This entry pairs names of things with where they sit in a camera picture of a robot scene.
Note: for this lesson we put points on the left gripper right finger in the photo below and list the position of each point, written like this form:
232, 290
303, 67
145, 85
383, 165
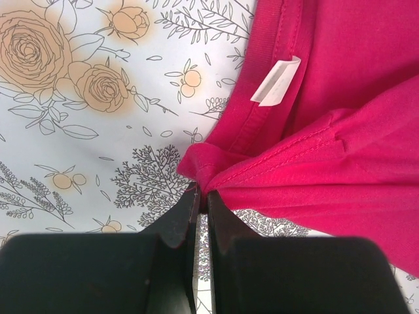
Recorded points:
256, 274

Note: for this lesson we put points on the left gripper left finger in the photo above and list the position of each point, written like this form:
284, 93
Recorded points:
151, 271

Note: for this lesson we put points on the magenta t shirt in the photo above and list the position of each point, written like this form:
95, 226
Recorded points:
322, 125

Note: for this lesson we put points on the floral patterned table mat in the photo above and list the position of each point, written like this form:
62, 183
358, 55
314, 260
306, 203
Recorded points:
100, 100

